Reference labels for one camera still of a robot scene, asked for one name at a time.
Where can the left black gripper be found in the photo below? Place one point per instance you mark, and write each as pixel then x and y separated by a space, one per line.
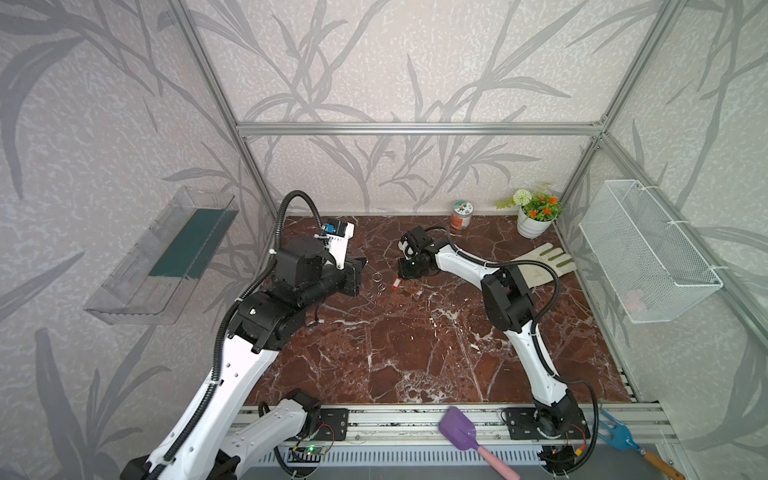
pixel 353 276

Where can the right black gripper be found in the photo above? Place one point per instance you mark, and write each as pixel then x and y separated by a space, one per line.
pixel 411 260

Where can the metal keyring with red handle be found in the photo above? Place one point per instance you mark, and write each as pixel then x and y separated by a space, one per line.
pixel 377 285

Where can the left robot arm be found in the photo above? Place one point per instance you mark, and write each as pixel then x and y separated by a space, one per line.
pixel 202 444

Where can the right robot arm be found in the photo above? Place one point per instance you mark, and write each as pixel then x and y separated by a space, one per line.
pixel 516 295

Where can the cream work glove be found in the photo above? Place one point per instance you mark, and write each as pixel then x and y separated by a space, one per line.
pixel 554 257

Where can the white pot with flowers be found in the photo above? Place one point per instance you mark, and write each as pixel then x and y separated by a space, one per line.
pixel 537 209

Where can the purple pink toy shovel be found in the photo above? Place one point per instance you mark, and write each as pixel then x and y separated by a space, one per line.
pixel 460 431

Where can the blue toy garden fork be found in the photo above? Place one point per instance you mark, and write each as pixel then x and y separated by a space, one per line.
pixel 617 435

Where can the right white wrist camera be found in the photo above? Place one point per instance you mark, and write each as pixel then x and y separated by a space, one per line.
pixel 414 242

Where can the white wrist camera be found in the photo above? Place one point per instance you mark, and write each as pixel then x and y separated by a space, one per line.
pixel 414 242
pixel 336 234

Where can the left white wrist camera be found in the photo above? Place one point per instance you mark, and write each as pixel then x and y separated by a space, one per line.
pixel 336 234

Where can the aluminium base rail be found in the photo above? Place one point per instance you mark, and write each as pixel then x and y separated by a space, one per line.
pixel 417 424

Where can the clear plastic wall shelf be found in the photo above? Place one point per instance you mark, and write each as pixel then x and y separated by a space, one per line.
pixel 155 280

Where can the white wire mesh basket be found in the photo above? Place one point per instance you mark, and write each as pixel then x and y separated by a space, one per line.
pixel 654 268

